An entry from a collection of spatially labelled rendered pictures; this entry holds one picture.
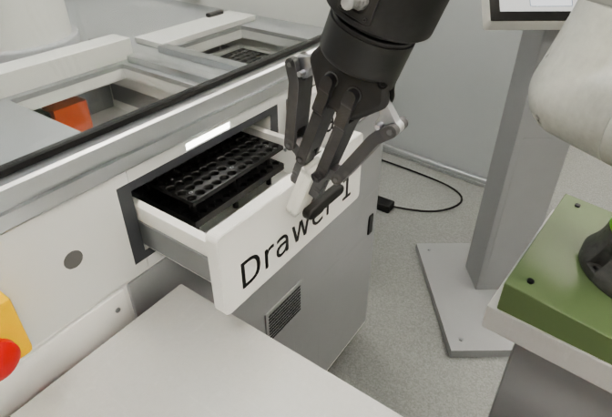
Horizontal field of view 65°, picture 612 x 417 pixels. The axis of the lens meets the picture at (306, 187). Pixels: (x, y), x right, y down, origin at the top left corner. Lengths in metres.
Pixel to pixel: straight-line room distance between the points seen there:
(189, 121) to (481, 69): 1.73
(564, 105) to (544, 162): 0.86
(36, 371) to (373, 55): 0.49
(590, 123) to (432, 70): 1.70
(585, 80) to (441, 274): 1.23
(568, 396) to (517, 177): 0.84
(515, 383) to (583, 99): 0.41
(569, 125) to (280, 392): 0.46
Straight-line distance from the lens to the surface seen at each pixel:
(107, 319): 0.66
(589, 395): 0.77
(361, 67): 0.39
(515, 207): 1.58
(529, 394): 0.82
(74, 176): 0.55
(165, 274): 0.69
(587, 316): 0.66
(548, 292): 0.66
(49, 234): 0.56
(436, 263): 1.84
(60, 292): 0.60
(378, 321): 1.65
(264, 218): 0.53
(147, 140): 0.59
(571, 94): 0.66
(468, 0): 2.19
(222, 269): 0.50
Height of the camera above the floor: 1.23
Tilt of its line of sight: 33 degrees down
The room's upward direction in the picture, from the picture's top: straight up
